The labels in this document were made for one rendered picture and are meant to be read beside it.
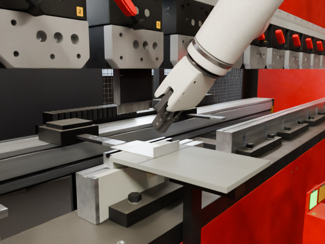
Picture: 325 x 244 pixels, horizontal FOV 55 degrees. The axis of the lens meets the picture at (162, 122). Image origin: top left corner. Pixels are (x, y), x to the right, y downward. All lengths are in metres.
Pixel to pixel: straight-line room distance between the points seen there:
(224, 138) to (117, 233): 0.57
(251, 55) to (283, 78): 1.70
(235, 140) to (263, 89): 1.79
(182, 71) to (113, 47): 0.14
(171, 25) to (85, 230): 0.48
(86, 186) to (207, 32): 0.37
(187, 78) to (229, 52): 0.08
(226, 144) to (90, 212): 0.57
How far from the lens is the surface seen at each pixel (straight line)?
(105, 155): 0.66
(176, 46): 0.74
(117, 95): 0.65
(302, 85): 2.74
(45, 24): 0.51
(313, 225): 0.98
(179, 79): 0.54
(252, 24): 0.51
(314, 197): 1.00
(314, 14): 1.84
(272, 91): 2.81
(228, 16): 0.51
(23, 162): 0.83
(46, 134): 0.86
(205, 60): 0.53
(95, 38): 0.63
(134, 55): 0.63
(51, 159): 0.86
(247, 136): 1.16
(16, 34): 0.49
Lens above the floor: 1.17
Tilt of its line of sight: 10 degrees down
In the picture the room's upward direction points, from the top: straight up
